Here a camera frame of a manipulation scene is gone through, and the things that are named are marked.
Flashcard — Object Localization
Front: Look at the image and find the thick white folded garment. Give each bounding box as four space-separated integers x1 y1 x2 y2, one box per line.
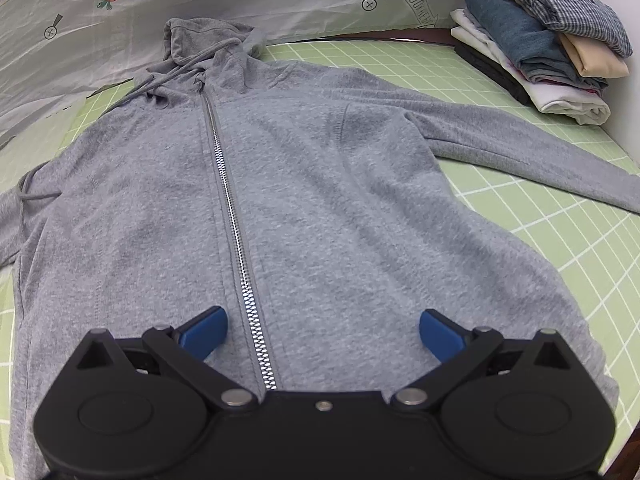
527 81 612 126

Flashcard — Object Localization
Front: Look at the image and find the blue checked folded shirt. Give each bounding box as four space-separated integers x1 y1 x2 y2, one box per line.
484 0 634 59

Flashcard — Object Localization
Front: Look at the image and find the grey folded garment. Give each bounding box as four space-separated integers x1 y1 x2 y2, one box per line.
529 75 609 93

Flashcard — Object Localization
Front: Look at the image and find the grey zip hoodie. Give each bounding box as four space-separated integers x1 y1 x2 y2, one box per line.
0 17 640 480

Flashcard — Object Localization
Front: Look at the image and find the thin white folded garment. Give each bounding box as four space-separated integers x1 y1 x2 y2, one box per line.
450 8 527 82

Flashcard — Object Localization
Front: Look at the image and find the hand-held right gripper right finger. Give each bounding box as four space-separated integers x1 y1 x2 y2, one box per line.
390 309 574 413

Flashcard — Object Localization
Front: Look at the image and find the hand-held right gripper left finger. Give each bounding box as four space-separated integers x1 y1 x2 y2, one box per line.
75 309 258 413

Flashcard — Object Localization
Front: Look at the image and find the green checked mat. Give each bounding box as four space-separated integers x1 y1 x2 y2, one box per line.
0 27 640 466

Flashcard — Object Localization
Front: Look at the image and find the blue folded garment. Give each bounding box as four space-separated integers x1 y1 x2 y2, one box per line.
465 0 609 87

